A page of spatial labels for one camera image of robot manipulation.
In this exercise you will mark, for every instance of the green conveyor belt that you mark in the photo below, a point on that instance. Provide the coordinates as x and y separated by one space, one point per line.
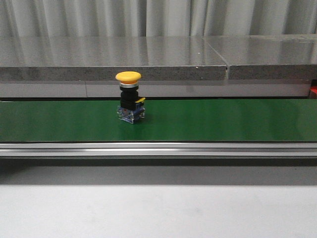
165 120

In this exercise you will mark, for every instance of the grey stone counter slab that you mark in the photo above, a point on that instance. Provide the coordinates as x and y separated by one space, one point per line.
210 66

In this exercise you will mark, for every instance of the red object at right edge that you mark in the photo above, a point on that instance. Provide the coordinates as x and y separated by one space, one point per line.
313 92

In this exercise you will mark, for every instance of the grey pleated curtain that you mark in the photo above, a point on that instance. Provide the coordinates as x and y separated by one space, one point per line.
134 18

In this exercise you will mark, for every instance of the aluminium conveyor side rail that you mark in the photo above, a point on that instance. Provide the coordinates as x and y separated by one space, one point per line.
160 150

